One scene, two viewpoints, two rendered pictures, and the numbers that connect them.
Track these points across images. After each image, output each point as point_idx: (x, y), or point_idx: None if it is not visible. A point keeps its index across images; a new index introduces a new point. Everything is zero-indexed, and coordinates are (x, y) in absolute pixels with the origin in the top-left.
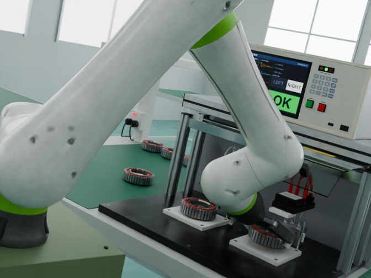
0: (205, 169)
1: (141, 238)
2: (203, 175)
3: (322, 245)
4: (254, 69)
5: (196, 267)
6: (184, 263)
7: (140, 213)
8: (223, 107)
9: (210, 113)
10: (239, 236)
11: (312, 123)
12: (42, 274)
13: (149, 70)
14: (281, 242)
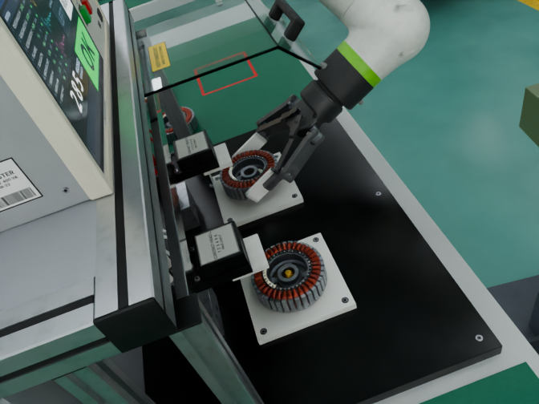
0: (427, 16)
1: (439, 240)
2: (429, 22)
3: None
4: None
5: (386, 172)
6: (399, 179)
7: (411, 301)
8: (144, 174)
9: (161, 224)
10: (261, 225)
11: (103, 46)
12: None
13: None
14: (268, 138)
